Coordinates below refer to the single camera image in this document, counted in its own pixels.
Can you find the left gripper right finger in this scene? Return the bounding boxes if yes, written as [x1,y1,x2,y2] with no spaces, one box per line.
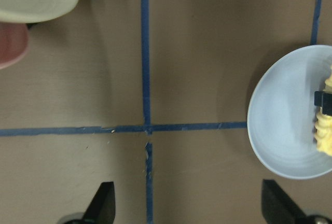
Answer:
[261,179,311,224]

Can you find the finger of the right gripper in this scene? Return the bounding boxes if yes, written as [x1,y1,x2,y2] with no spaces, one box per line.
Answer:
[314,91,332,116]

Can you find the blue plate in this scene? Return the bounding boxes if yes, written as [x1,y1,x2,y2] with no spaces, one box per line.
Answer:
[247,45,331,179]

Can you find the pink plate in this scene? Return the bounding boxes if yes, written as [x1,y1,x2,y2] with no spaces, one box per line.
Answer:
[1,22,29,69]

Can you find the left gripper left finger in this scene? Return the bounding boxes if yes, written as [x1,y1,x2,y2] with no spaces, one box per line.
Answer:
[82,181,115,224]

